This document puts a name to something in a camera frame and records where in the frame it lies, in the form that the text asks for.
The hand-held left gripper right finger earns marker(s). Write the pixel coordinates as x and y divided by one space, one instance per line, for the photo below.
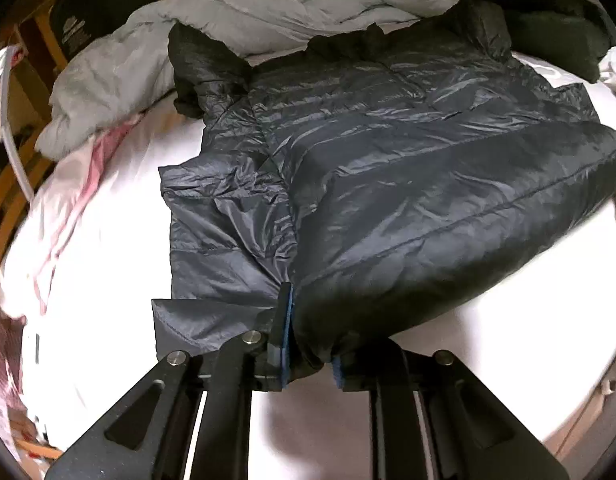
339 375

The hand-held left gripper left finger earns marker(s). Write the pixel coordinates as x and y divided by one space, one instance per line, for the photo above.
287 335

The black puffer jacket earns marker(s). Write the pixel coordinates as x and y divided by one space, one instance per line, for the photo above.
387 185

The white printed bed sheet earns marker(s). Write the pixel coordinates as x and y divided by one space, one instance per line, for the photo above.
113 260

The pink white cloth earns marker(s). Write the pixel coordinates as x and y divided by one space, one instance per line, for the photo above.
88 175

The pink knitted cloth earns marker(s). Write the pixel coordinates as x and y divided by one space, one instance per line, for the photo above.
3 360

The grey-green duvet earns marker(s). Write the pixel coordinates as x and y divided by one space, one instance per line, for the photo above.
268 15

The white tube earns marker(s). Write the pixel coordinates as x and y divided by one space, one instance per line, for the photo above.
13 135

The black box with white label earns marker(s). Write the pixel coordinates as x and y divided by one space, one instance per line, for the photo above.
93 20

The dark green fleece garment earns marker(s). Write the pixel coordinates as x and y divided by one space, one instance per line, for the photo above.
552 25

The white crumpled cloth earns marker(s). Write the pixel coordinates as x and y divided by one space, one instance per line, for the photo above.
615 67

